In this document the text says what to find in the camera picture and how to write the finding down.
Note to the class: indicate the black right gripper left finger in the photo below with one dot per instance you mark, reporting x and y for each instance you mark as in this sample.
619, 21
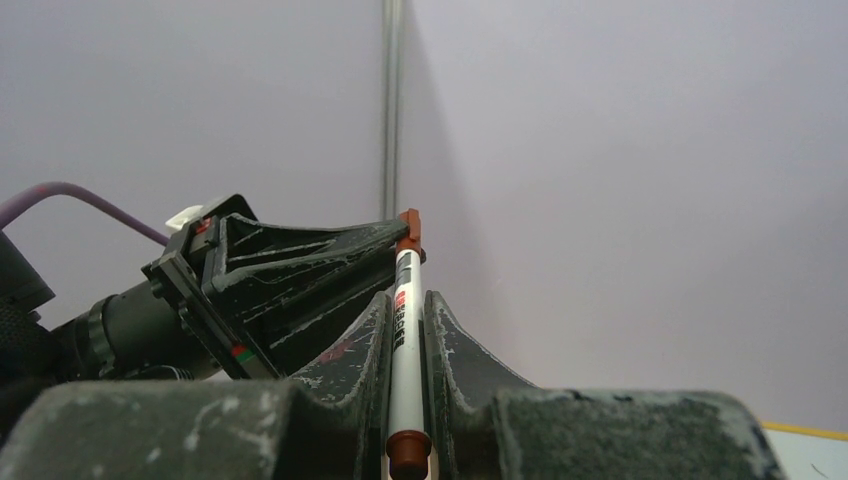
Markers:
324, 422

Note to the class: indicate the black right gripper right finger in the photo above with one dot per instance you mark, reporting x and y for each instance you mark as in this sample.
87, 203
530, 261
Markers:
491, 423

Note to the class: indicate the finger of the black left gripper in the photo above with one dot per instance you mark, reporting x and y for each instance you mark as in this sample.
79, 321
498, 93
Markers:
285, 294

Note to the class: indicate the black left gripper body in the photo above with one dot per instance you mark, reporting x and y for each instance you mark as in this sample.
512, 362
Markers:
183, 277

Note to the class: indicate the white marker pen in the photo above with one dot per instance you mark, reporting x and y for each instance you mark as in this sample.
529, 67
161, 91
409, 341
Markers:
408, 445

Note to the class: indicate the red marker cap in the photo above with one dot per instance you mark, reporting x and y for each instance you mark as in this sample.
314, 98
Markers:
412, 241

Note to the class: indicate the yellow framed whiteboard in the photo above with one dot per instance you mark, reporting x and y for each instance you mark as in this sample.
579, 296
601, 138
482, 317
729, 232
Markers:
809, 453

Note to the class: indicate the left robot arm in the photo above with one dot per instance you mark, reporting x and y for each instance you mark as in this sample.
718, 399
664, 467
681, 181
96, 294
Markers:
130, 335

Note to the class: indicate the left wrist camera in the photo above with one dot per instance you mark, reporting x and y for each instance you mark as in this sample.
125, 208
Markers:
189, 214

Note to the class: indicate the aluminium frame post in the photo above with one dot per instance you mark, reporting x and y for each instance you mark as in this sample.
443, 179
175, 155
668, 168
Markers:
392, 34

